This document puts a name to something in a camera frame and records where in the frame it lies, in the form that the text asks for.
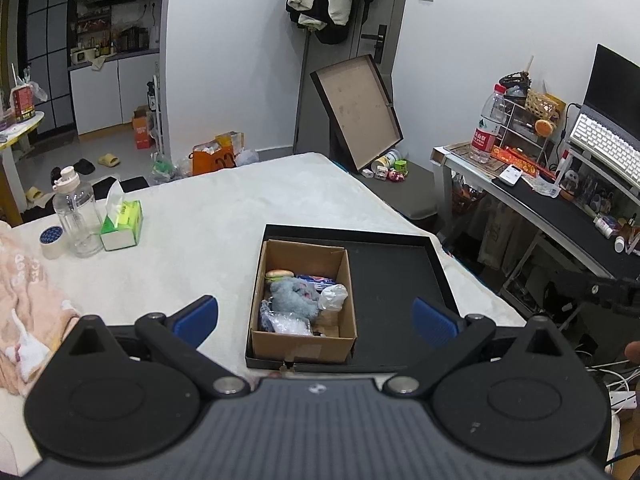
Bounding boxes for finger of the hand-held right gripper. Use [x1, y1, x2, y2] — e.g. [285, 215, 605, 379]
[550, 265, 613, 306]

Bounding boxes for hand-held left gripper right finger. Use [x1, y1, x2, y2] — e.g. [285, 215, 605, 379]
[382, 294, 571, 401]

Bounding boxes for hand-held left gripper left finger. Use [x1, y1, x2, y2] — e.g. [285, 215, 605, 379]
[65, 295, 251, 401]

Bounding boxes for black tray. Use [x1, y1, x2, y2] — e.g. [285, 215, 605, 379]
[245, 224, 461, 375]

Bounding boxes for clear bag of white filling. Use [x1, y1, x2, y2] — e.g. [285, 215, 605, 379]
[270, 310, 313, 336]

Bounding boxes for grey-blue plush toy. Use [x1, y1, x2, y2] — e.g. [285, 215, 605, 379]
[269, 279, 322, 320]

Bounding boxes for brown cardboard box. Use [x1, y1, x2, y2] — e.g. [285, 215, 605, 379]
[250, 239, 358, 365]

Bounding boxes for white plastic bag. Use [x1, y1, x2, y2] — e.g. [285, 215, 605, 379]
[317, 283, 348, 313]

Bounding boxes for colourful snack packet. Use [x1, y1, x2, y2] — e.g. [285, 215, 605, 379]
[294, 273, 337, 288]

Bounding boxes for grey desk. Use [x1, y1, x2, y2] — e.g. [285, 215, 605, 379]
[431, 145, 640, 291]

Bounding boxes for beige tote bag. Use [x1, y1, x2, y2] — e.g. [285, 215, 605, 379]
[477, 195, 541, 271]

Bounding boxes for green tissue box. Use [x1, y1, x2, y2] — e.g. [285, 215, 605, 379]
[100, 180, 144, 252]

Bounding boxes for long red box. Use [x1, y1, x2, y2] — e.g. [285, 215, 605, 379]
[490, 146, 556, 178]

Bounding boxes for white keyboard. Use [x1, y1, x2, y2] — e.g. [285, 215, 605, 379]
[570, 112, 640, 186]

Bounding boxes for clear water bottle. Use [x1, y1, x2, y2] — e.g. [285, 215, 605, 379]
[52, 166, 103, 259]

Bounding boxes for orange paper bag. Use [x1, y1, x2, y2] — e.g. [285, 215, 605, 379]
[191, 141, 236, 177]

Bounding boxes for white tape roll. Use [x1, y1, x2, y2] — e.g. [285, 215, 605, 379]
[39, 226, 66, 260]

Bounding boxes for pink blanket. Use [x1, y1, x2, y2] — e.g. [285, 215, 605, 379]
[0, 220, 81, 396]

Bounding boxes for clear acrylic organizer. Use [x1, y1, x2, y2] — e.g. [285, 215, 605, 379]
[497, 97, 561, 153]

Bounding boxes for yellow cardboard box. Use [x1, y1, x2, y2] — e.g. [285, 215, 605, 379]
[215, 131, 246, 156]

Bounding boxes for large red-label water bottle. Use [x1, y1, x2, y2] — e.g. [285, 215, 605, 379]
[470, 84, 507, 165]

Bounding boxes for wicker basket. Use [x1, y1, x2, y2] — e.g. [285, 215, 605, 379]
[524, 89, 566, 121]

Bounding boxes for orange cardboard box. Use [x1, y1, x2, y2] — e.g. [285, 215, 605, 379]
[131, 106, 156, 150]

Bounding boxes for black monitor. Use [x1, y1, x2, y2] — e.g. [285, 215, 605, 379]
[582, 44, 640, 126]

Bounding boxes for black-framed brown tray lid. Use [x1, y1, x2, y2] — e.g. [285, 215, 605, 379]
[310, 54, 404, 173]

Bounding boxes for white kitchen cabinet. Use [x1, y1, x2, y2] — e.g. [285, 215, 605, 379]
[69, 52, 161, 136]

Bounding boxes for coat rack pole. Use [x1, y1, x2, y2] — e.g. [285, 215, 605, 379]
[295, 30, 311, 153]

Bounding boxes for round side table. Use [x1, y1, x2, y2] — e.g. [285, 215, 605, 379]
[0, 110, 46, 151]

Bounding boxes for red carton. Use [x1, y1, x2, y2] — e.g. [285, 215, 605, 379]
[11, 85, 35, 123]

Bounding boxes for black-framed glass door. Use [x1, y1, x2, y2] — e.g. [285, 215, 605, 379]
[17, 0, 78, 136]

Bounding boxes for grey door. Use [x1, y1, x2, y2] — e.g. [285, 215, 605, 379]
[350, 0, 413, 161]

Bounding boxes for hanging clothes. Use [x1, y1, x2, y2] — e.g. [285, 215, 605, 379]
[286, 0, 376, 45]

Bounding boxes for black door handle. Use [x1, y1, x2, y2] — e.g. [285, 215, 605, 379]
[361, 24, 388, 63]

